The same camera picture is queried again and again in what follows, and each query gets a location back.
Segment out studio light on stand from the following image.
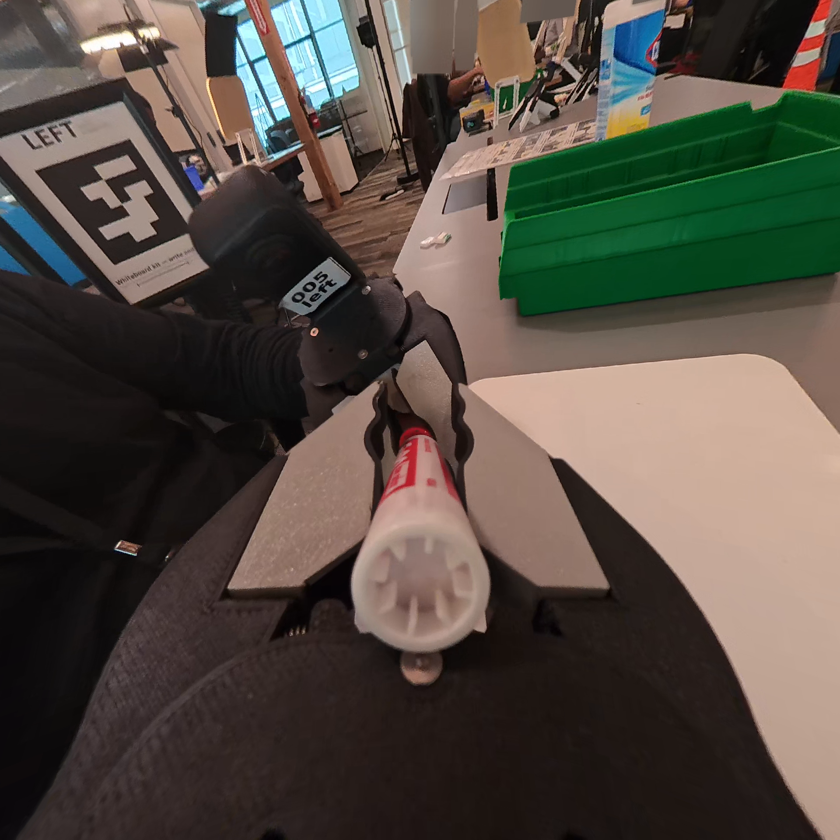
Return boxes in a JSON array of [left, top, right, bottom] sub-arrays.
[[80, 20, 217, 185]]

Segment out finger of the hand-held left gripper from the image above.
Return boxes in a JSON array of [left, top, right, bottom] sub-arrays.
[[392, 338, 460, 450]]

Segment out disinfecting wipes canister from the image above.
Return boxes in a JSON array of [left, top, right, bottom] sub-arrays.
[[594, 0, 667, 142]]

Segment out wooden sign board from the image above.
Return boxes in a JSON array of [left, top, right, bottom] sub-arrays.
[[206, 75, 270, 165], [476, 0, 536, 83]]

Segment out person's left forearm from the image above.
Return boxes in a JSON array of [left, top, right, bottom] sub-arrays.
[[0, 269, 309, 421]]

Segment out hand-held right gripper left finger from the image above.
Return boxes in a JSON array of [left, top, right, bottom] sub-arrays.
[[226, 382, 388, 599]]

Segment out chair with dark jacket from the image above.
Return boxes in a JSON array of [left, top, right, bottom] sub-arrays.
[[402, 73, 455, 193]]

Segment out wooden support post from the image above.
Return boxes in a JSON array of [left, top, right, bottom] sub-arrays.
[[246, 0, 343, 211]]

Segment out green plastic bin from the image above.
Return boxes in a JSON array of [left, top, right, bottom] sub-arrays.
[[497, 91, 840, 317]]

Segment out black light flag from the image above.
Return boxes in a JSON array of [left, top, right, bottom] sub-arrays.
[[205, 13, 238, 78]]

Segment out printed paper sheets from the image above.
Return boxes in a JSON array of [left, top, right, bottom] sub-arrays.
[[440, 121, 598, 181]]

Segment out orange traffic cone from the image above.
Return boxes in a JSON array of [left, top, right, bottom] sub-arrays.
[[782, 0, 840, 89]]

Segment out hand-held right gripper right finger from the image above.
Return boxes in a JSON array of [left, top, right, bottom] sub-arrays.
[[453, 382, 611, 599]]

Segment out red dry erase marker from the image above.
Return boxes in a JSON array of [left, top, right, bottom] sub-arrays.
[[351, 427, 492, 652]]

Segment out wooden desk with black legs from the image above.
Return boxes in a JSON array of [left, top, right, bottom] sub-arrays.
[[256, 141, 312, 198]]

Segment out framed fiducial marker sign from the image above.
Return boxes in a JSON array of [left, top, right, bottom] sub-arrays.
[[0, 79, 211, 308]]

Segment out white whiteboard sheet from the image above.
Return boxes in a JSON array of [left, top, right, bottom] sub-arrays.
[[469, 354, 840, 840]]

